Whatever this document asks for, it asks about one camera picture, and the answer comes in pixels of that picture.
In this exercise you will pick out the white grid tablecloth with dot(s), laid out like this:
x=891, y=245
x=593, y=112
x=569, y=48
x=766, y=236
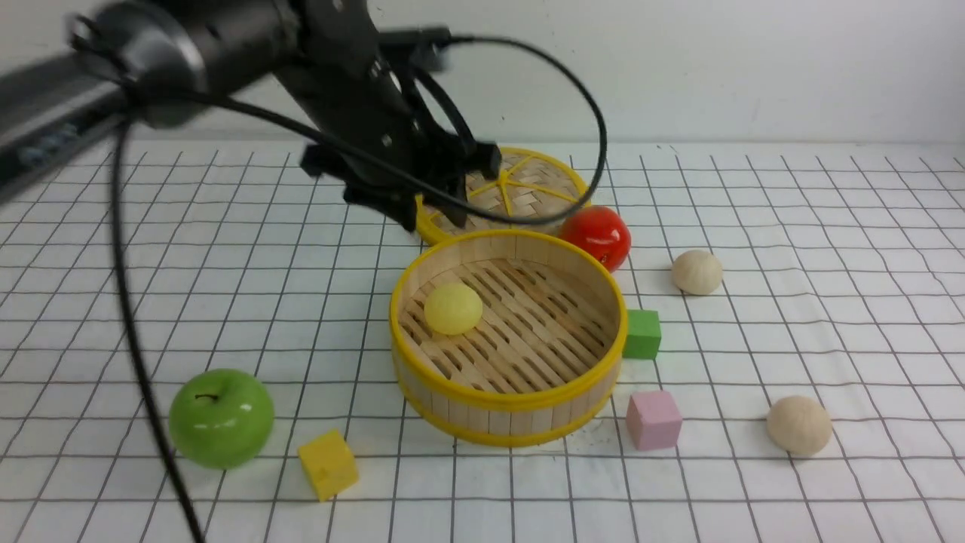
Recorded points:
x=843, y=282

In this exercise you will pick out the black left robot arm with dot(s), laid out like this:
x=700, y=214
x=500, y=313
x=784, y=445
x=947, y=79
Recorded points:
x=61, y=106

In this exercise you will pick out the pink cube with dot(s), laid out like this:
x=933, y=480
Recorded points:
x=653, y=420

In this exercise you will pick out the woven bamboo steamer lid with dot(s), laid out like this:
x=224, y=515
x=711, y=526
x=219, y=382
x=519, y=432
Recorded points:
x=530, y=184

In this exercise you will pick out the beige bun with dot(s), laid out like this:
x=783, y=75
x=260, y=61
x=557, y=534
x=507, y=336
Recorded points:
x=799, y=425
x=697, y=272

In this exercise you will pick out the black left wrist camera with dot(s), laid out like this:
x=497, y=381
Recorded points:
x=424, y=47

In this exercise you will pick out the yellow bun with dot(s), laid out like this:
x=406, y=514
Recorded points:
x=452, y=309

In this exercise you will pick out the yellow cube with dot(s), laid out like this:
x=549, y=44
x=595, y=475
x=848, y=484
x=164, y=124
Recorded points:
x=329, y=465

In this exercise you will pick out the red tomato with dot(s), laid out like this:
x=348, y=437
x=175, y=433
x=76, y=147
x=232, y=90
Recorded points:
x=600, y=232

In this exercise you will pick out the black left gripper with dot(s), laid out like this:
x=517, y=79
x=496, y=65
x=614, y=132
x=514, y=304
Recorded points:
x=409, y=138

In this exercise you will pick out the green cube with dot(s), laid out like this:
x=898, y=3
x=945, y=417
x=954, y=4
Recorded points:
x=644, y=335

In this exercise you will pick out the green apple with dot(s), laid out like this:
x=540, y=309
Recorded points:
x=221, y=419

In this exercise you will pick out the bamboo steamer tray yellow rim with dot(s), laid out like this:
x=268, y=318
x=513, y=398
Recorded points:
x=542, y=361

